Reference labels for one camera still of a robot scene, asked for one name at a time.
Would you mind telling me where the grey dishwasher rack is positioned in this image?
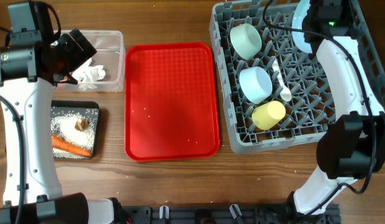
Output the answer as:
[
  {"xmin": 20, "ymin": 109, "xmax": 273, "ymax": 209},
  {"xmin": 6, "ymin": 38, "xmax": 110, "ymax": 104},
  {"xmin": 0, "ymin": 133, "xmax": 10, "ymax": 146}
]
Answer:
[{"xmin": 208, "ymin": 0, "xmax": 385, "ymax": 156}]

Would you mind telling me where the beige plastic spoon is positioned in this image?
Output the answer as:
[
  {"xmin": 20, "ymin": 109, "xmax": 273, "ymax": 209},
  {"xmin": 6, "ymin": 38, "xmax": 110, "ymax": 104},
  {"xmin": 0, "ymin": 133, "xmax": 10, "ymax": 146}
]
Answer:
[{"xmin": 272, "ymin": 58, "xmax": 292, "ymax": 102}]

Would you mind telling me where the white napkin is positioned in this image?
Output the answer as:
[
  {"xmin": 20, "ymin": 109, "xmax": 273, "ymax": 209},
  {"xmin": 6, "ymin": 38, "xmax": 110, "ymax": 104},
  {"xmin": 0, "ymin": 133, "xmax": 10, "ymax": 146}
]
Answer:
[{"xmin": 72, "ymin": 58, "xmax": 106, "ymax": 91}]

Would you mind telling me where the orange carrot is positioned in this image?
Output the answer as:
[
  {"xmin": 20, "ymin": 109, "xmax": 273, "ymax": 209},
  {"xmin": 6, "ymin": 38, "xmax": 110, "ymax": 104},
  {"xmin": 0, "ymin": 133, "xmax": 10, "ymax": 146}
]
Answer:
[{"xmin": 52, "ymin": 134, "xmax": 92, "ymax": 157}]

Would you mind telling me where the white rice pile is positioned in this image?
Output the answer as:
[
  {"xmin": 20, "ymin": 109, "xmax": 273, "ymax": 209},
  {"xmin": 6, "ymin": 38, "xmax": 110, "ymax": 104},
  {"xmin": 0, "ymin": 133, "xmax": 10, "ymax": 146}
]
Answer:
[{"xmin": 51, "ymin": 113, "xmax": 96, "ymax": 159}]

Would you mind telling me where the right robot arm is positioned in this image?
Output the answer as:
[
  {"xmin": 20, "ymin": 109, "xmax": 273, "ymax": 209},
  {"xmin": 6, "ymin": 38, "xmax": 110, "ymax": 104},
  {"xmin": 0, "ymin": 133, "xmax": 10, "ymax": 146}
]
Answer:
[{"xmin": 289, "ymin": 1, "xmax": 385, "ymax": 218}]

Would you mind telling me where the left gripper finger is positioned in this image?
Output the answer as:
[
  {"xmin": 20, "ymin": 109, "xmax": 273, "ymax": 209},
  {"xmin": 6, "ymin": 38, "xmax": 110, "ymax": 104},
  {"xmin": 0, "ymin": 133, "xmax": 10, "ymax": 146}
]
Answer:
[
  {"xmin": 58, "ymin": 32, "xmax": 87, "ymax": 71},
  {"xmin": 69, "ymin": 29, "xmax": 97, "ymax": 60}
]

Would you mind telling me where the brown food scrap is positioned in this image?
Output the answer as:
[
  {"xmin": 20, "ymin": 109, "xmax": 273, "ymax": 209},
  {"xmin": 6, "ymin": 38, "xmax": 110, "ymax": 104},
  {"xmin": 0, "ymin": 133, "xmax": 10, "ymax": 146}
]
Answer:
[{"xmin": 75, "ymin": 119, "xmax": 88, "ymax": 131}]

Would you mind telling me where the black plastic tray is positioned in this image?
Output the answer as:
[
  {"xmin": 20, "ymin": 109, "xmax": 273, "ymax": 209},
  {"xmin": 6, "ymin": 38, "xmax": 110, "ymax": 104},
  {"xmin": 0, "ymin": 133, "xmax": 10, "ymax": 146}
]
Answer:
[{"xmin": 50, "ymin": 100, "xmax": 100, "ymax": 159}]

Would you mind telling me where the small light blue bowl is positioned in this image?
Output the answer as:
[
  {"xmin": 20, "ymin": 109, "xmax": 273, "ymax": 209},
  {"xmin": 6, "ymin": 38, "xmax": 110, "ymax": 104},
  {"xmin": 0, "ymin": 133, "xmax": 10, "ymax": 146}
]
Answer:
[{"xmin": 239, "ymin": 67, "xmax": 272, "ymax": 104}]

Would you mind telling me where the large light blue plate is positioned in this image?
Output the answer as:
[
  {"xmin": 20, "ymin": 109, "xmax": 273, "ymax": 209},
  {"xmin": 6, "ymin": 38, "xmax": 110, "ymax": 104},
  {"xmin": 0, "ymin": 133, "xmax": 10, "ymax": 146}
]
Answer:
[{"xmin": 292, "ymin": 0, "xmax": 312, "ymax": 54}]

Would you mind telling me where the red serving tray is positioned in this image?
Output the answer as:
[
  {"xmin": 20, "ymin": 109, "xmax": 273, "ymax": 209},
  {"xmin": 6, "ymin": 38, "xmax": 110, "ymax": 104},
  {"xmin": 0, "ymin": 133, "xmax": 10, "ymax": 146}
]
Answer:
[{"xmin": 124, "ymin": 42, "xmax": 220, "ymax": 162}]

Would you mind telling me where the red snack wrapper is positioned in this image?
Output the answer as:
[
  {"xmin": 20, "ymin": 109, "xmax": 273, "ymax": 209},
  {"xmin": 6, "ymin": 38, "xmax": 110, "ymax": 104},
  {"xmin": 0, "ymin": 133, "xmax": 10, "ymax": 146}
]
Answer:
[{"xmin": 57, "ymin": 75, "xmax": 70, "ymax": 83}]

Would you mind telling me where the left black cable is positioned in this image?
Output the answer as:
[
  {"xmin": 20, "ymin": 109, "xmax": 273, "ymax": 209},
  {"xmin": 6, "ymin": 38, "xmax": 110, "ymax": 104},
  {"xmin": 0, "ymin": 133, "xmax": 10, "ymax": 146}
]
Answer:
[{"xmin": 0, "ymin": 93, "xmax": 28, "ymax": 224}]

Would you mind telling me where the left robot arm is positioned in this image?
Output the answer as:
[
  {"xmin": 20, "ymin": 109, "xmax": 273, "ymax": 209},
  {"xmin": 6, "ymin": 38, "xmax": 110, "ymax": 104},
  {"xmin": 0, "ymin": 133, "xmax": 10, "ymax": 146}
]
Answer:
[{"xmin": 0, "ymin": 1, "xmax": 128, "ymax": 223}]

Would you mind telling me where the yellow plastic cup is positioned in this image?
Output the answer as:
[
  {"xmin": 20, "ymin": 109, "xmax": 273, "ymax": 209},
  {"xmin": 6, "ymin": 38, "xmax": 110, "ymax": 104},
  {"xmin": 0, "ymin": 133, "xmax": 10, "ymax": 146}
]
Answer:
[{"xmin": 251, "ymin": 101, "xmax": 286, "ymax": 130}]

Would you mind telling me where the clear plastic bin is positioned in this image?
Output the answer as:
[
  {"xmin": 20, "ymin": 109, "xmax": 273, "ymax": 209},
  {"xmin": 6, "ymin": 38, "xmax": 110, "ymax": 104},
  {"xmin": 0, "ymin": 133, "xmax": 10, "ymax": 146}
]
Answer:
[{"xmin": 55, "ymin": 30, "xmax": 126, "ymax": 92}]

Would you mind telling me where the light green bowl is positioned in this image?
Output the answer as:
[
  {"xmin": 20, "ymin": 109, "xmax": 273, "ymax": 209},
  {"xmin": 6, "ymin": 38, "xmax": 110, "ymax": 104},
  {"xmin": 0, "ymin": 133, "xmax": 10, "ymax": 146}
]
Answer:
[{"xmin": 230, "ymin": 23, "xmax": 262, "ymax": 60}]

